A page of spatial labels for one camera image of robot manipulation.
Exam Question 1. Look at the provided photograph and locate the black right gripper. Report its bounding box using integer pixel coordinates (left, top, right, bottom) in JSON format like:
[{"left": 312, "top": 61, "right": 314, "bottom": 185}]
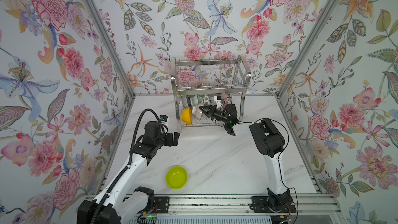
[{"left": 200, "top": 106, "right": 231, "bottom": 125}]

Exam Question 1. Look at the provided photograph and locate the green leaf pattern bowl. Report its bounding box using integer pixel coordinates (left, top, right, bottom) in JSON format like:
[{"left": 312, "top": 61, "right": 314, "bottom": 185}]
[{"left": 203, "top": 94, "right": 212, "bottom": 106}]

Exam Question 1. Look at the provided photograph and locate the pale green bowl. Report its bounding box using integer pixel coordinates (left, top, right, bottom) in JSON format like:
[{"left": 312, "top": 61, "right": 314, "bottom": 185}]
[{"left": 192, "top": 94, "right": 203, "bottom": 106}]

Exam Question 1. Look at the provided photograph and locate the black white floral bowl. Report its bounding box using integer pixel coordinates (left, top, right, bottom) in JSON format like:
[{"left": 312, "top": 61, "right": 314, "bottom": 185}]
[{"left": 220, "top": 93, "right": 229, "bottom": 101}]

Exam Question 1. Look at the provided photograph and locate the dark patterned bowl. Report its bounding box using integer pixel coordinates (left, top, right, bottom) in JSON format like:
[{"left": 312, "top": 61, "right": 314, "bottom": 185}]
[{"left": 181, "top": 95, "right": 191, "bottom": 109}]

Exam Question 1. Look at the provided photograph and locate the yellow bowl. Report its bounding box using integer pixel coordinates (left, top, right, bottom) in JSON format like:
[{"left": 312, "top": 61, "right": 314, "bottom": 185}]
[{"left": 181, "top": 107, "right": 192, "bottom": 125}]

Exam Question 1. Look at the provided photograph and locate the lime green bowl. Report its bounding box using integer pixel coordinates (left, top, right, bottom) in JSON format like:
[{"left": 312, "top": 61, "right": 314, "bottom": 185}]
[{"left": 165, "top": 166, "right": 188, "bottom": 190}]

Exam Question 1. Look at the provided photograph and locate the pink striped bowl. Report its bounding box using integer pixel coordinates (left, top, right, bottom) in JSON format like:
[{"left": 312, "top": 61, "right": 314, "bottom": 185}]
[{"left": 192, "top": 105, "right": 203, "bottom": 121}]

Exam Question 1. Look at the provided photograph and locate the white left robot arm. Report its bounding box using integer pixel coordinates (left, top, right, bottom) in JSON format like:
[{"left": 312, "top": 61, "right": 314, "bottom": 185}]
[{"left": 76, "top": 115, "right": 179, "bottom": 224}]

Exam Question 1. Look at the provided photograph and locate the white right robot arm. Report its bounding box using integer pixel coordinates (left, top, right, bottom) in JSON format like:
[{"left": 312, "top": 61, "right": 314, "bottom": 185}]
[{"left": 199, "top": 104, "right": 292, "bottom": 212}]

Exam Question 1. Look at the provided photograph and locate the stainless steel dish rack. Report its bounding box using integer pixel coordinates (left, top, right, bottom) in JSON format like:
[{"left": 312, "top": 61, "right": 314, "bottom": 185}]
[{"left": 171, "top": 56, "right": 252, "bottom": 132}]

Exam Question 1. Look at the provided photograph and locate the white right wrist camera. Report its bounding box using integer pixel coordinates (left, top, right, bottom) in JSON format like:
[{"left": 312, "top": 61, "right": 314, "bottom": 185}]
[{"left": 213, "top": 96, "right": 224, "bottom": 110}]

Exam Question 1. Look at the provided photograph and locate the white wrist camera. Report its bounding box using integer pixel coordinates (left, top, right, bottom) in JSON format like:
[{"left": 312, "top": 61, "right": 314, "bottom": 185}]
[
  {"left": 213, "top": 96, "right": 224, "bottom": 110},
  {"left": 160, "top": 115, "right": 170, "bottom": 127}
]

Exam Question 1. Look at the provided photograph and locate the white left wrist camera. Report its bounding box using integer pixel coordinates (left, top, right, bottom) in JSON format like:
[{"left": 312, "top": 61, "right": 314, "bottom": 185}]
[{"left": 160, "top": 115, "right": 170, "bottom": 127}]

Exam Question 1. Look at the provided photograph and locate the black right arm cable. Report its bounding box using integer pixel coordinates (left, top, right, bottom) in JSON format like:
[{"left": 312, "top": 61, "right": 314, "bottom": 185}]
[{"left": 236, "top": 118, "right": 299, "bottom": 224}]

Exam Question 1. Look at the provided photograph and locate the black corrugated cable hose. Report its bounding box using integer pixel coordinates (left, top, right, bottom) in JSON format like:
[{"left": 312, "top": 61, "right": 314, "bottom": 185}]
[{"left": 90, "top": 108, "right": 161, "bottom": 224}]

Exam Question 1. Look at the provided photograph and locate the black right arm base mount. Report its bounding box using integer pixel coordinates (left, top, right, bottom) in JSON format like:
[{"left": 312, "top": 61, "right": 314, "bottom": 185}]
[{"left": 250, "top": 188, "right": 297, "bottom": 213}]

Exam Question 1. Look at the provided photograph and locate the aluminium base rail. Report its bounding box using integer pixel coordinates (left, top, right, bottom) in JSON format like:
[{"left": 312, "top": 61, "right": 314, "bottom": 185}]
[{"left": 154, "top": 192, "right": 342, "bottom": 217}]

